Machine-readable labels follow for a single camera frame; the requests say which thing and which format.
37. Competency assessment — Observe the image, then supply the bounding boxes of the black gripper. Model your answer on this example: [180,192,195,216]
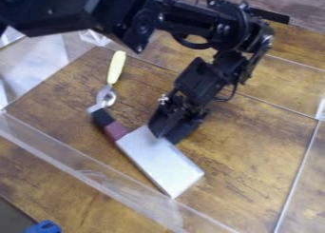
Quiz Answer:
[149,58,232,145]

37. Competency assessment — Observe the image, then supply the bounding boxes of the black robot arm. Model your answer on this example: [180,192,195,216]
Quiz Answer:
[0,0,275,144]

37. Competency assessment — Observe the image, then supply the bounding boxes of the black strip on table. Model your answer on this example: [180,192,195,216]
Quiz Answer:
[207,0,292,25]

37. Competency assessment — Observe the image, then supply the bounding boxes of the blue object at bottom edge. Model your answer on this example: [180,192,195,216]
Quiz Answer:
[25,221,63,233]

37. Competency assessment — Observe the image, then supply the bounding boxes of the spoon with yellow handle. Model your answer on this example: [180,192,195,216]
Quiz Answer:
[97,50,126,108]

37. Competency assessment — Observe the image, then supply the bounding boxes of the clear acrylic triangle bracket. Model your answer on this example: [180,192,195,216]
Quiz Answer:
[80,29,113,47]

